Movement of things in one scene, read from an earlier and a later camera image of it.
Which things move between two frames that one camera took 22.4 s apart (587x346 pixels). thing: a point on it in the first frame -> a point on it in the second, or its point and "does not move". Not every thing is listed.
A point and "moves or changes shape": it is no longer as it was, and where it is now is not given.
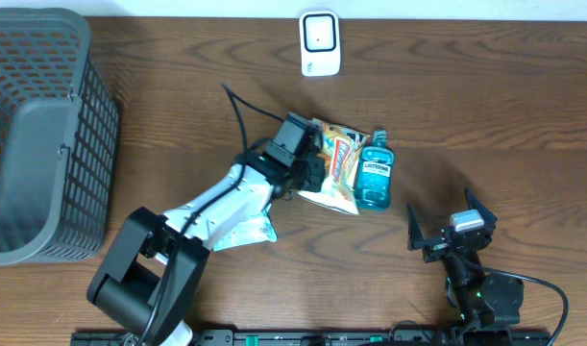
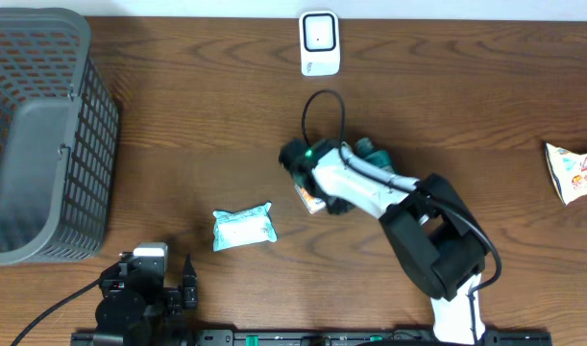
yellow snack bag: [342, 148] moves or changes shape
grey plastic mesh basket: [52, 137] does not move
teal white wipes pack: [254, 230] does not move
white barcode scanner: [320, 43] does not move
